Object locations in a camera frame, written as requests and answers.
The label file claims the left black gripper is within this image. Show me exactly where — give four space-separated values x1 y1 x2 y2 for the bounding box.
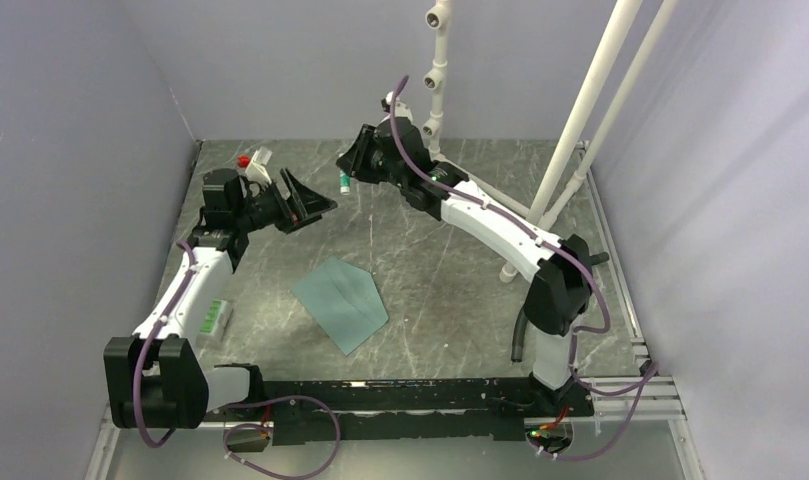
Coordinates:
235 167 337 234

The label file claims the green white glue stick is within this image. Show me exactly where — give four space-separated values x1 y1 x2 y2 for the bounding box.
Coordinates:
339 171 351 195

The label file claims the teal envelope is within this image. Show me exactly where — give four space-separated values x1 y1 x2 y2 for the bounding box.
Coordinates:
291 257 389 355

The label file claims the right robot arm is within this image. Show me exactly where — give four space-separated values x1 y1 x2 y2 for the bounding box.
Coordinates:
336 118 594 415

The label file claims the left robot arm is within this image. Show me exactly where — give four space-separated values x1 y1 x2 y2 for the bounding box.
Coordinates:
103 168 337 431

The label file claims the green label plastic box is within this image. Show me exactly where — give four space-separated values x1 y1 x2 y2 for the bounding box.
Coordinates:
196 299 233 346

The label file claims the black foam tube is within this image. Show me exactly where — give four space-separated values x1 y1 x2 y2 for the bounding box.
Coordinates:
510 252 611 363

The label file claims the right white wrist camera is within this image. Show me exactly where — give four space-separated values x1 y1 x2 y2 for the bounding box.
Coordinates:
381 91 414 124

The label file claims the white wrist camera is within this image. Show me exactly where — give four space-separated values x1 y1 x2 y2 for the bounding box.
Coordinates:
381 91 414 124
237 147 272 187

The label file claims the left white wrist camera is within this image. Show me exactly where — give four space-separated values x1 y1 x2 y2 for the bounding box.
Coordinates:
237 147 272 187

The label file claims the white pvc pipe frame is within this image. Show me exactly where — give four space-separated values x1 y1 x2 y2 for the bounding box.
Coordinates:
421 0 681 285

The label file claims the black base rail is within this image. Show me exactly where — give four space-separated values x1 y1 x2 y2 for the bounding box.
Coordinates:
205 376 594 446

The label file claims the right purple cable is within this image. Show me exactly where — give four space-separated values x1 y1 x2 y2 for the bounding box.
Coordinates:
388 74 660 464

